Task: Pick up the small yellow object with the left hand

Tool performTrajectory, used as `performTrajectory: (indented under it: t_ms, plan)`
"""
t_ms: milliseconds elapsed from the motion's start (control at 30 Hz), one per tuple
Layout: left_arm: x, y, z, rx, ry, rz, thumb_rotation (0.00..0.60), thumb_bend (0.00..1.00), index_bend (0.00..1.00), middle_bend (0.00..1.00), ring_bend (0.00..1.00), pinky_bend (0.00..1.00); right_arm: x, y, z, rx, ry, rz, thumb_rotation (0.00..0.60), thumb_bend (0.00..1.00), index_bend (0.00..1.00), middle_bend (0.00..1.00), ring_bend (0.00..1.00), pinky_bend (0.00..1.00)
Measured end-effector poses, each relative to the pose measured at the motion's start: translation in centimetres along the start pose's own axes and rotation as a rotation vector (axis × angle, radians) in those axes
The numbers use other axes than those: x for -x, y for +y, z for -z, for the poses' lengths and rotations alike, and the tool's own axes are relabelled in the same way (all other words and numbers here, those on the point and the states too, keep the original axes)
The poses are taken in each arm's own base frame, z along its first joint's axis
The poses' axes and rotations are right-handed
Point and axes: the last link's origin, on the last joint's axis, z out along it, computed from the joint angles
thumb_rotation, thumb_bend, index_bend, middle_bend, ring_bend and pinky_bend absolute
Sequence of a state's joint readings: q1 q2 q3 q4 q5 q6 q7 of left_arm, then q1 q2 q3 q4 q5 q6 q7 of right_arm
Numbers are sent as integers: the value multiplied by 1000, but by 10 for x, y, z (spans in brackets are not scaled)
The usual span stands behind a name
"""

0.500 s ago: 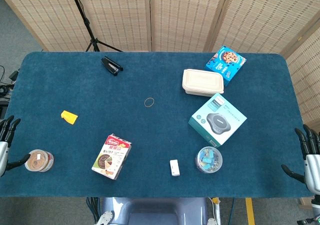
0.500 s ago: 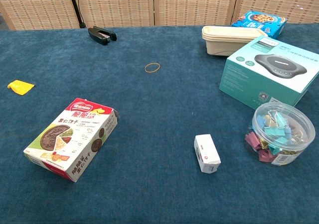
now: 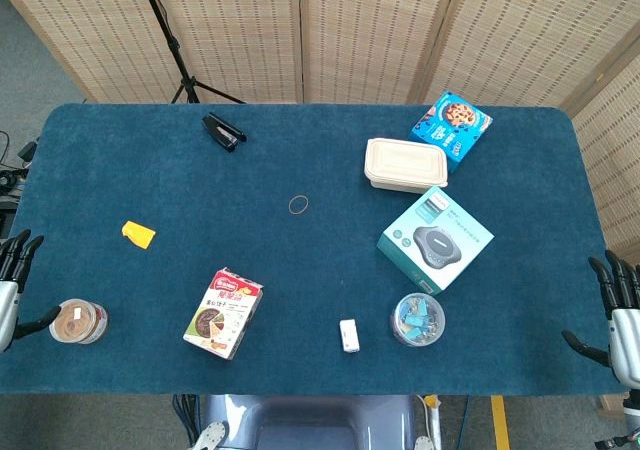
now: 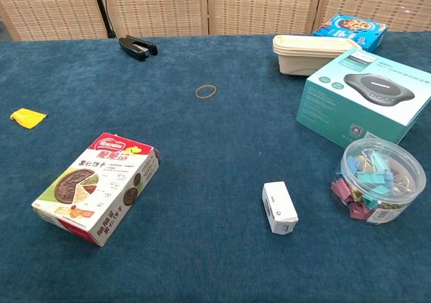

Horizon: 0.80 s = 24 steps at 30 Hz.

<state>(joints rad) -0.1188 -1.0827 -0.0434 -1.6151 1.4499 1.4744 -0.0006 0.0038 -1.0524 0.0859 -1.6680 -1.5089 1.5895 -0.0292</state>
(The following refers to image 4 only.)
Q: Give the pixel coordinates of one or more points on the yellow triangular piece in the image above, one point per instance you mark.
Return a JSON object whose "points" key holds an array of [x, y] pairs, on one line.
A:
{"points": [[28, 118]]}

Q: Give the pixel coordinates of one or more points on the small white cardboard box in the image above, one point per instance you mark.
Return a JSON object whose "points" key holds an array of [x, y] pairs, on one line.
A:
{"points": [[279, 207]]}

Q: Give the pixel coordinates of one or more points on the red and white cookie box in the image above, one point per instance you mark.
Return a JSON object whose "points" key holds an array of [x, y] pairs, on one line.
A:
{"points": [[97, 188]]}

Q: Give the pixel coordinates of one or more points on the teal speakerphone box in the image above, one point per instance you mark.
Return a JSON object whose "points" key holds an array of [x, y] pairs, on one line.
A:
{"points": [[363, 97]]}

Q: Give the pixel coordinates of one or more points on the blue cookie box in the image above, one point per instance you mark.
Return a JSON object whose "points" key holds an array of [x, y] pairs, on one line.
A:
{"points": [[350, 30]]}

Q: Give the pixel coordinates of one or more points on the tan rubber band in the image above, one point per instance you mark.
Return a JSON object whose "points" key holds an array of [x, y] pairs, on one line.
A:
{"points": [[198, 92]]}

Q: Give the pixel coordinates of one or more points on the beige plastic container stack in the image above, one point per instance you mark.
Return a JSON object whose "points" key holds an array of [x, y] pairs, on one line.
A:
{"points": [[303, 55]]}

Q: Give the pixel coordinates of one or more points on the black stapler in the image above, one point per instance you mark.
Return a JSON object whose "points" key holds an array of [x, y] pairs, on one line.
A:
{"points": [[136, 47]]}

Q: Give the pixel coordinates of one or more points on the woven folding screen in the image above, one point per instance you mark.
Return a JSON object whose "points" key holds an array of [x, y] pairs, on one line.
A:
{"points": [[215, 6]]}

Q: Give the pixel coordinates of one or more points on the clear tub of binder clips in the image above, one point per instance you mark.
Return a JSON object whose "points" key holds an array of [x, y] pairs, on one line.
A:
{"points": [[380, 182]]}

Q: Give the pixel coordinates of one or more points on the black stand pole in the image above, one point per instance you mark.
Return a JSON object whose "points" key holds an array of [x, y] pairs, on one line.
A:
{"points": [[102, 10]]}

